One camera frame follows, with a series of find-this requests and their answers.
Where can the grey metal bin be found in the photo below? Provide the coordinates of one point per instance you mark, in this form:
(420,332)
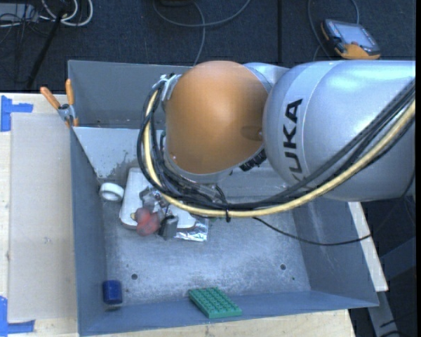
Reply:
(210,269)

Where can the red toy figure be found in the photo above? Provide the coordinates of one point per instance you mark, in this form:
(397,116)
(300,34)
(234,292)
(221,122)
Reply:
(148,223)

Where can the blue cylinder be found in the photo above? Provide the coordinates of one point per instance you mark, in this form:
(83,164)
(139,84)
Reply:
(112,291)

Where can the white tape roll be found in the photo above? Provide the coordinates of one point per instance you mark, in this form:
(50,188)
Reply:
(111,192)

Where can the green studded flat block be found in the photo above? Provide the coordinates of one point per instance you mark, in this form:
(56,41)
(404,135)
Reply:
(214,302)

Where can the white flat board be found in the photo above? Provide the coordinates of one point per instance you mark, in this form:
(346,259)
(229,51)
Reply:
(131,191)

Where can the pale wood flat board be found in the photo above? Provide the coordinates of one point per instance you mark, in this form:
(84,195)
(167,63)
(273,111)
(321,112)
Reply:
(38,205)

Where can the silver foil packet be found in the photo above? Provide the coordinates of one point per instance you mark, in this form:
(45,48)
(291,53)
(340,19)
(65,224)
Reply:
(193,234)

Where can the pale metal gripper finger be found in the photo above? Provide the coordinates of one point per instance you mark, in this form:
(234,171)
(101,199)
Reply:
(158,207)
(148,196)

